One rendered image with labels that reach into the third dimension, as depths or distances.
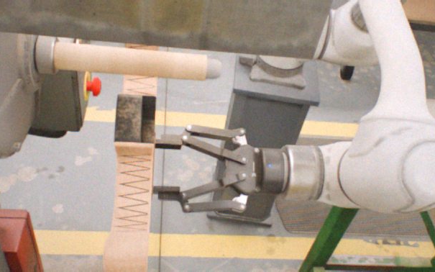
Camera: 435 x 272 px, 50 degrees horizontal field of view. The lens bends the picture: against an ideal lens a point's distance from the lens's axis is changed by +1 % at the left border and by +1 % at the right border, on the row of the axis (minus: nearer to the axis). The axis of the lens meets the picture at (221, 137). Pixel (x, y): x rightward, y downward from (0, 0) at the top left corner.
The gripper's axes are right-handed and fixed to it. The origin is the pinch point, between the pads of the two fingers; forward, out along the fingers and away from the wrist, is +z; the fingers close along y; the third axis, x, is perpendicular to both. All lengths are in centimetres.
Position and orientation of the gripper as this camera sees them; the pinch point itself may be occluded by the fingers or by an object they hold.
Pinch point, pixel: (154, 166)
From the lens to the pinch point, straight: 74.4
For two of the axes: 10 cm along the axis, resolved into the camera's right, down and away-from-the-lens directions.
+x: 1.4, -3.0, -9.4
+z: -9.9, -0.5, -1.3
